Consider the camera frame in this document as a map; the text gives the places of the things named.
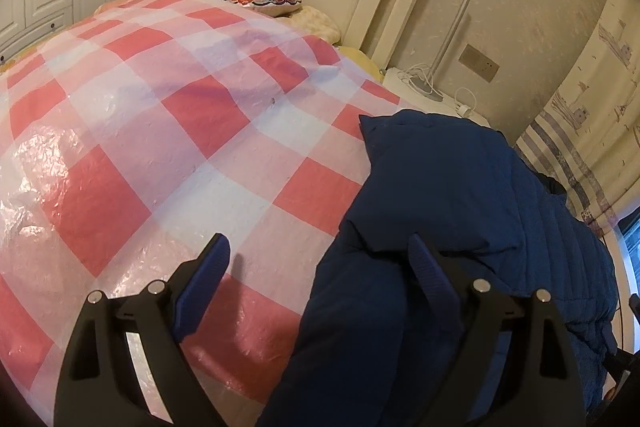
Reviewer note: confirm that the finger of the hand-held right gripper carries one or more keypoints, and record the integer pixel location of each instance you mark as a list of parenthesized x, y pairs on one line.
[(620, 362)]

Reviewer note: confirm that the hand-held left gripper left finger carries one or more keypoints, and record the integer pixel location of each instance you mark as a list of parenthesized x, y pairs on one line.
[(200, 287)]

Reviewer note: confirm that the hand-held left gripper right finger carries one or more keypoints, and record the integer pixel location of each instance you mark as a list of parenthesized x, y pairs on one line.
[(435, 279)]

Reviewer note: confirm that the navy padded jacket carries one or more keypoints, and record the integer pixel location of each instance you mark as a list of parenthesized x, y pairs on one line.
[(450, 187)]

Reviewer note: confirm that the white window sill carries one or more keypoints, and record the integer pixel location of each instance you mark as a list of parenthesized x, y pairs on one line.
[(616, 267)]

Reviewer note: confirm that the window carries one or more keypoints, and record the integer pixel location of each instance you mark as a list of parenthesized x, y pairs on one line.
[(632, 252)]

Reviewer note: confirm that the pink white checkered plastic sheet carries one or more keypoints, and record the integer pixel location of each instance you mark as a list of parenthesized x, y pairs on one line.
[(150, 132)]

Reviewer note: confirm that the white nightstand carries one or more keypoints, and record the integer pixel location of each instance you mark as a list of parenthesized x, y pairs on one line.
[(397, 84)]

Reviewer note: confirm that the printed striped curtain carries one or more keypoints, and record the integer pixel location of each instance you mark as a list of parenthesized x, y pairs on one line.
[(590, 117)]

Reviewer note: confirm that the yellow bedsheet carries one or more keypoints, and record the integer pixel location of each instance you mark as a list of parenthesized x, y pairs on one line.
[(365, 64)]

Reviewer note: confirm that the white pole lamp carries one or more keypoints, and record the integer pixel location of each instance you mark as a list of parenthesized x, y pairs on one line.
[(452, 32)]

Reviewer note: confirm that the yellow pillow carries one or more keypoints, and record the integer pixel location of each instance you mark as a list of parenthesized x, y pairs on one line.
[(315, 24)]

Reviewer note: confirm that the beige wall socket plate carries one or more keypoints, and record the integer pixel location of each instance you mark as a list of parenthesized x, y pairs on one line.
[(480, 63)]

